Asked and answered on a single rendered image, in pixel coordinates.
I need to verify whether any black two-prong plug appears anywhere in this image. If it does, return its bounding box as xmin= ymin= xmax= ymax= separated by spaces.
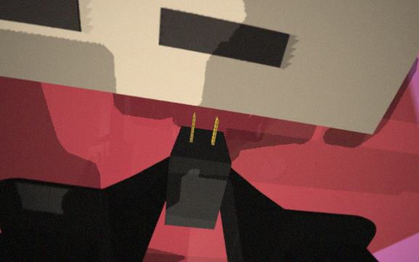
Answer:
xmin=164 ymin=112 xmax=232 ymax=229

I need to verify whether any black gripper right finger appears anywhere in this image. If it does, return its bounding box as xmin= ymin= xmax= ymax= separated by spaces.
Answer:
xmin=220 ymin=168 xmax=376 ymax=262

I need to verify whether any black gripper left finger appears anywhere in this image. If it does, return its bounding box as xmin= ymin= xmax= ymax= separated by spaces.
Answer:
xmin=0 ymin=157 xmax=169 ymax=262

